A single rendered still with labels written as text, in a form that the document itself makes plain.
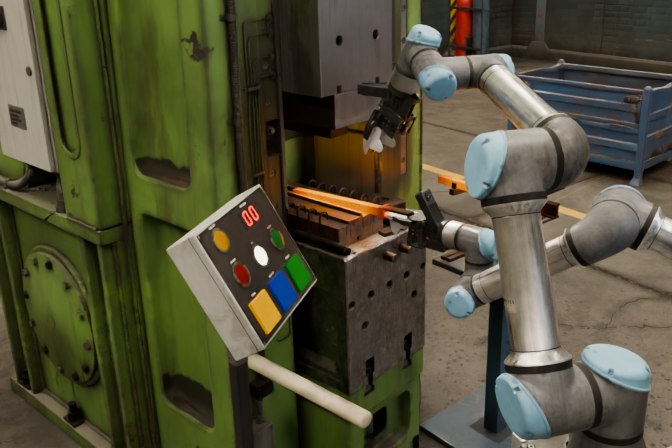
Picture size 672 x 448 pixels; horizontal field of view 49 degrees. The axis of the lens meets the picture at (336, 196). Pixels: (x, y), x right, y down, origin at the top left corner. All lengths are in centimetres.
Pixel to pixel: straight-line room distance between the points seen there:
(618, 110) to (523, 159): 448
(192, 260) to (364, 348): 85
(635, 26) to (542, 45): 147
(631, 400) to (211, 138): 113
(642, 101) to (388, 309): 370
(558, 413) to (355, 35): 113
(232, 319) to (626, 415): 77
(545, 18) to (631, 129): 575
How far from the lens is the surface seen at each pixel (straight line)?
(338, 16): 195
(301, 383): 202
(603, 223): 170
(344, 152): 247
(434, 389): 313
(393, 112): 179
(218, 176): 191
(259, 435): 225
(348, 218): 212
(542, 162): 131
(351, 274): 207
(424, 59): 166
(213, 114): 187
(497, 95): 158
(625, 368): 138
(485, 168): 128
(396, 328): 233
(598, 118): 583
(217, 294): 153
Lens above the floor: 175
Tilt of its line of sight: 19 degrees down
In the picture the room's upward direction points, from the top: 2 degrees counter-clockwise
